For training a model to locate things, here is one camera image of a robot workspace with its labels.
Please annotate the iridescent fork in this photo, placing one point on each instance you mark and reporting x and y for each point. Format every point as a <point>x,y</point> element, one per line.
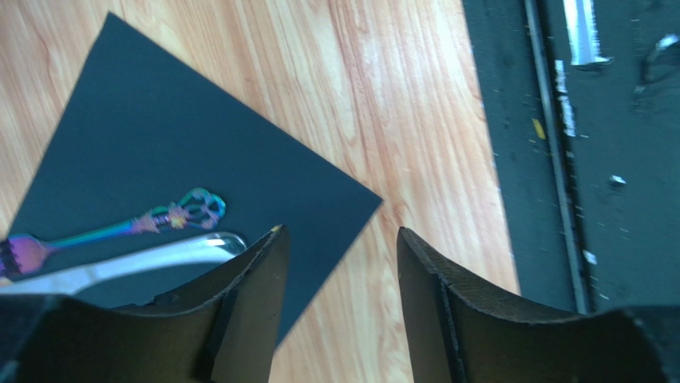
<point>23,254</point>

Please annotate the silver knife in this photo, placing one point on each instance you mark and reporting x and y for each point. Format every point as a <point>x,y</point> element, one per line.
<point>217,248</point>

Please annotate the black paper napkin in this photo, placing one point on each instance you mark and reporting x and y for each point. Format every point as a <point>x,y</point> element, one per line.
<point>141,129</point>

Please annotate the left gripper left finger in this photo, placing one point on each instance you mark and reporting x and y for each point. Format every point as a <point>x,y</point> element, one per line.
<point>220,327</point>

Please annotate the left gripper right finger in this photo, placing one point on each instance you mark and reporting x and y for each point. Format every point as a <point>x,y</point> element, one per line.
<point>463,328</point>

